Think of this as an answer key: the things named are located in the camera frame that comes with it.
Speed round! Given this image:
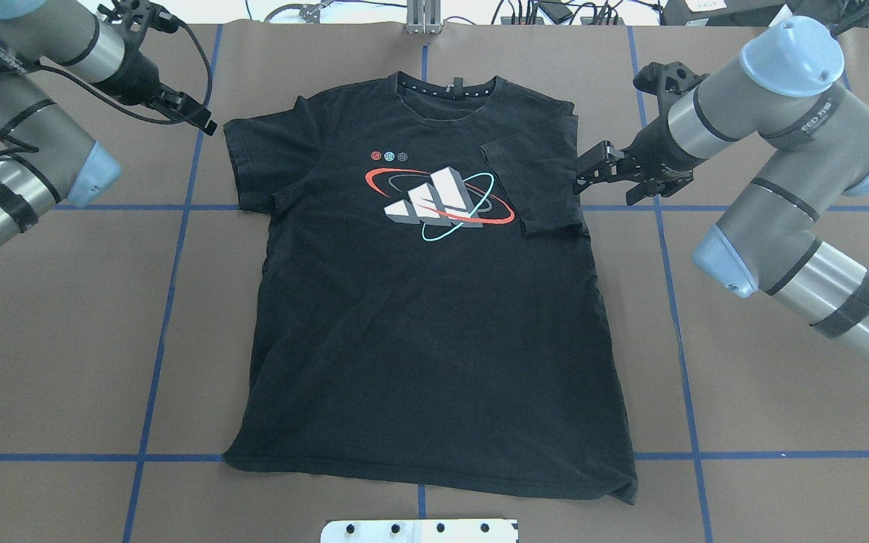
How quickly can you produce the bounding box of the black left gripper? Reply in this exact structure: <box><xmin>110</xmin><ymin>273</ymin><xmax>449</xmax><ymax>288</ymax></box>
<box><xmin>106</xmin><ymin>49</ymin><xmax>217</xmax><ymax>137</ymax></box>

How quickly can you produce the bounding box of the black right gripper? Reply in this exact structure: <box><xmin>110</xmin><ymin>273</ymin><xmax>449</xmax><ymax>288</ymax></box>
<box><xmin>573</xmin><ymin>124</ymin><xmax>696</xmax><ymax>198</ymax></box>

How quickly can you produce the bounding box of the black graphic t-shirt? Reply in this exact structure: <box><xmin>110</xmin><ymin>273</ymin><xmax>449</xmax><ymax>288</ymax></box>
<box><xmin>222</xmin><ymin>72</ymin><xmax>637</xmax><ymax>503</ymax></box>

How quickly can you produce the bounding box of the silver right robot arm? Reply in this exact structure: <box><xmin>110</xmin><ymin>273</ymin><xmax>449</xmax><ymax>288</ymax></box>
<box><xmin>573</xmin><ymin>15</ymin><xmax>869</xmax><ymax>362</ymax></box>

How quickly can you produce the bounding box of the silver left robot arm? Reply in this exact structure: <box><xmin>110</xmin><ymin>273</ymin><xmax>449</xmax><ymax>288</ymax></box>
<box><xmin>0</xmin><ymin>1</ymin><xmax>216</xmax><ymax>247</ymax></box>

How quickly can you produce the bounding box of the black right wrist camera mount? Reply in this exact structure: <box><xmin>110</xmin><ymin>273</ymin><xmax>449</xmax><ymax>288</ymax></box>
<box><xmin>632</xmin><ymin>62</ymin><xmax>709</xmax><ymax>97</ymax></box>

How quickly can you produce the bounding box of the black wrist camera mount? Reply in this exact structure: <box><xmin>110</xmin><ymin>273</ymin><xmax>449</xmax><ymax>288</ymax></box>
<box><xmin>97</xmin><ymin>1</ymin><xmax>182</xmax><ymax>40</ymax></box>
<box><xmin>632</xmin><ymin>62</ymin><xmax>709</xmax><ymax>97</ymax></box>

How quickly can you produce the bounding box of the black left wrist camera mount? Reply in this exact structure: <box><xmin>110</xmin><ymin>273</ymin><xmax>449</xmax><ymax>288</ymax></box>
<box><xmin>97</xmin><ymin>1</ymin><xmax>182</xmax><ymax>40</ymax></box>

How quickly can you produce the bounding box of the grey metal bracket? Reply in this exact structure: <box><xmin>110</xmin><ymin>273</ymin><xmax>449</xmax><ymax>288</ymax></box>
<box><xmin>406</xmin><ymin>0</ymin><xmax>444</xmax><ymax>35</ymax></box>

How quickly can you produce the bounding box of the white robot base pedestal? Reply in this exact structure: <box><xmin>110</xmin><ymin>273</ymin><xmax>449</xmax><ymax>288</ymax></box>
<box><xmin>320</xmin><ymin>518</ymin><xmax>520</xmax><ymax>542</ymax></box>

